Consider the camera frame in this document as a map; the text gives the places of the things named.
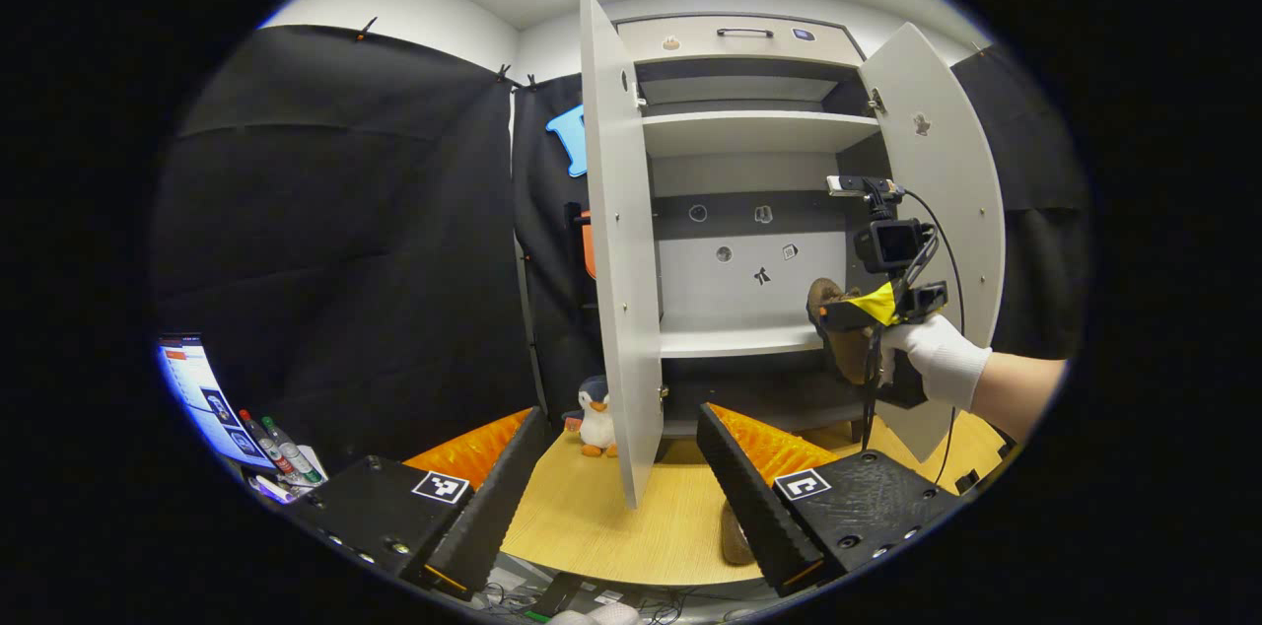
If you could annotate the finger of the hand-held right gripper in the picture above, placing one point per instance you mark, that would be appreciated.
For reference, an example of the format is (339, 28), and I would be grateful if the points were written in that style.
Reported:
(838, 314)

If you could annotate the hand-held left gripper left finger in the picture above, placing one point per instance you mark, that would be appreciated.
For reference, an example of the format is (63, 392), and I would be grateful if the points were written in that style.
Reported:
(508, 492)

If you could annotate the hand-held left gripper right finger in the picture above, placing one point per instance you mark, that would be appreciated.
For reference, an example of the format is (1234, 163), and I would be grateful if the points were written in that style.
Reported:
(744, 497)

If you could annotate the brown suede shoe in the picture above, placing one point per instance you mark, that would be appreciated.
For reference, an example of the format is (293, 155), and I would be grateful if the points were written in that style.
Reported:
(735, 536)
(848, 354)

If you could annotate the light grey cabinet door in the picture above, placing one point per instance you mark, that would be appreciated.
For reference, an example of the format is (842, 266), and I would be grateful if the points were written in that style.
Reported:
(621, 260)
(971, 211)

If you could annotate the grey shoe cabinet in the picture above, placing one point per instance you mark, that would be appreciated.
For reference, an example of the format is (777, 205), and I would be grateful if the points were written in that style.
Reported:
(690, 285)

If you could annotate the white cabinet shelf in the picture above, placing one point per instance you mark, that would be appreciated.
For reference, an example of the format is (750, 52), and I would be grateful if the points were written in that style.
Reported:
(749, 132)
(739, 341)

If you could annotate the penguin plush toy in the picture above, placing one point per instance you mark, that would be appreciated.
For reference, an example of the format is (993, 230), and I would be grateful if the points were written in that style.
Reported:
(596, 418)

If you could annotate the green cap marker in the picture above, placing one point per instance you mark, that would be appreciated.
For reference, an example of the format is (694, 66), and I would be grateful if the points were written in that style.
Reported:
(291, 448)

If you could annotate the red cap marker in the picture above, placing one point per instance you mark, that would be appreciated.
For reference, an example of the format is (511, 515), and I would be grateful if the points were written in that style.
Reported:
(266, 443)

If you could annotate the black backdrop cloth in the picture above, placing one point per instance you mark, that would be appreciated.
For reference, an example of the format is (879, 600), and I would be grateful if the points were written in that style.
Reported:
(345, 211)

